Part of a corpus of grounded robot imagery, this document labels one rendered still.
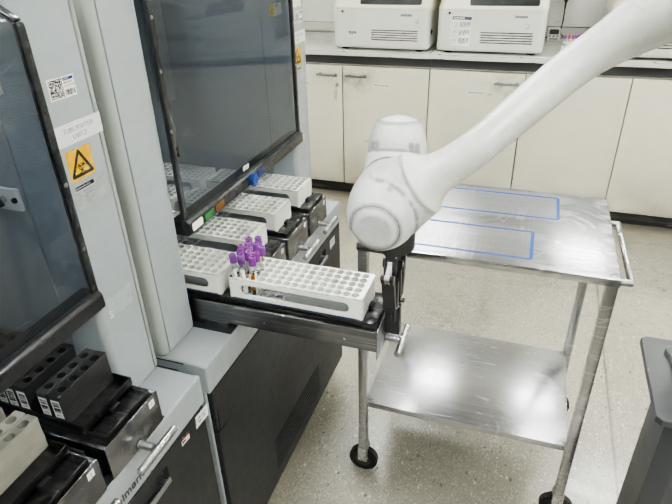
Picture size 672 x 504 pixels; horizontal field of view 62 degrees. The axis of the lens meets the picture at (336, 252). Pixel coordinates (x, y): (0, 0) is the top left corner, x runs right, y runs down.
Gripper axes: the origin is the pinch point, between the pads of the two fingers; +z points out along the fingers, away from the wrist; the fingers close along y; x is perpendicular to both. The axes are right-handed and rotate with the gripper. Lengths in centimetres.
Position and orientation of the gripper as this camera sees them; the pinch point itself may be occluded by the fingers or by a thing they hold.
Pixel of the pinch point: (393, 317)
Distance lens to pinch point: 116.6
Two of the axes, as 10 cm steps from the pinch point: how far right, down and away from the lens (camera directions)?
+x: 9.5, 1.4, -3.0
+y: -3.3, 4.7, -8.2
